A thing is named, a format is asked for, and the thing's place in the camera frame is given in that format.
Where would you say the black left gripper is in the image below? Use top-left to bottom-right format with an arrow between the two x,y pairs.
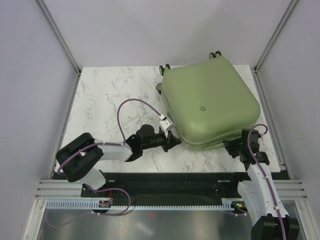
142,130 -> 182,153

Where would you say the green hard-shell suitcase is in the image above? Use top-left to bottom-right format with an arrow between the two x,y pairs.
157,51 -> 261,150

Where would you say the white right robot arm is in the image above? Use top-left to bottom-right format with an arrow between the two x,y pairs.
223,127 -> 300,240

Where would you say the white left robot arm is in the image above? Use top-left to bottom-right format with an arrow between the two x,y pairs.
55,124 -> 181,197

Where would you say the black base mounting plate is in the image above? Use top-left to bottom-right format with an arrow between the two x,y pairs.
81,172 -> 250,204

